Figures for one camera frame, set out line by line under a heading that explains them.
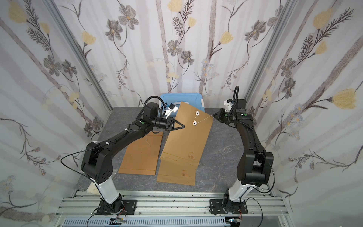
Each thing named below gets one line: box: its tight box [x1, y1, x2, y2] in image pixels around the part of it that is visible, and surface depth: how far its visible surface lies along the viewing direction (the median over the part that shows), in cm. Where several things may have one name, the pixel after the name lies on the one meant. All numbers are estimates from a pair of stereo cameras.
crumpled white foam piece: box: [86, 181, 102, 196], surface depth 79 cm
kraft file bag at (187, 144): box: [159, 101, 214, 164], surface depth 78 cm
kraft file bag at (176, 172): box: [156, 158, 199, 186], surface depth 87 cm
